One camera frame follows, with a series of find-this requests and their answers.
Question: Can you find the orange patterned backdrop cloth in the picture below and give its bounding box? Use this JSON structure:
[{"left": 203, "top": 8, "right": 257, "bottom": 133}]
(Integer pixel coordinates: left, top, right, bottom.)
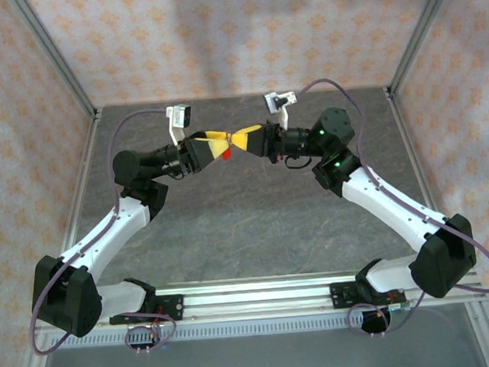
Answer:
[
  {"left": 0, "top": 0, "right": 116, "bottom": 367},
  {"left": 382, "top": 0, "right": 489, "bottom": 367},
  {"left": 17, "top": 0, "right": 461, "bottom": 114}
]

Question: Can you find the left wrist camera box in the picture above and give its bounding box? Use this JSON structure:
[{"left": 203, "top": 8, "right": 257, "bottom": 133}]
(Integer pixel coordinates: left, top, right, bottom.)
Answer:
[{"left": 165, "top": 104, "right": 195, "bottom": 147}]

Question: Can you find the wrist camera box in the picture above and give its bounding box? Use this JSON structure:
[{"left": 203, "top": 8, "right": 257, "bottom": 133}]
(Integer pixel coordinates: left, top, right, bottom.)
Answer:
[
  {"left": 165, "top": 104, "right": 195, "bottom": 147},
  {"left": 262, "top": 88, "right": 301, "bottom": 132}
]

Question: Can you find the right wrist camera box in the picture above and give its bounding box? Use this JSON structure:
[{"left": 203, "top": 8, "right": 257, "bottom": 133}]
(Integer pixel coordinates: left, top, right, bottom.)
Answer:
[{"left": 262, "top": 88, "right": 301, "bottom": 132}]

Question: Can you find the aluminium table side rail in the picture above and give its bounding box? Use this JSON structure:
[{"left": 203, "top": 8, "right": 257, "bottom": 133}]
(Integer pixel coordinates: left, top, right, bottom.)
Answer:
[
  {"left": 383, "top": 85, "right": 445, "bottom": 223},
  {"left": 53, "top": 109, "right": 113, "bottom": 258}
]

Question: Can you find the aluminium frame post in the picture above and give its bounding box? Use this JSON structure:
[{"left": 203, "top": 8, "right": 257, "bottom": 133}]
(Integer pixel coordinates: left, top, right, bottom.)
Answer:
[
  {"left": 381, "top": 0, "right": 470, "bottom": 97},
  {"left": 9, "top": 0, "right": 100, "bottom": 123}
]

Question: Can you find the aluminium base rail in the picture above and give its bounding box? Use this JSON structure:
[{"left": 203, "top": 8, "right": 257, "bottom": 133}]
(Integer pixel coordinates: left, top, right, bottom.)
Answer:
[{"left": 29, "top": 261, "right": 489, "bottom": 333}]

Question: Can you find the slotted grey cable duct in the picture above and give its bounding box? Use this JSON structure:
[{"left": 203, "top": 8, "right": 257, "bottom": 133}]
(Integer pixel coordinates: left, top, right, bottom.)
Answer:
[{"left": 44, "top": 305, "right": 473, "bottom": 352}]

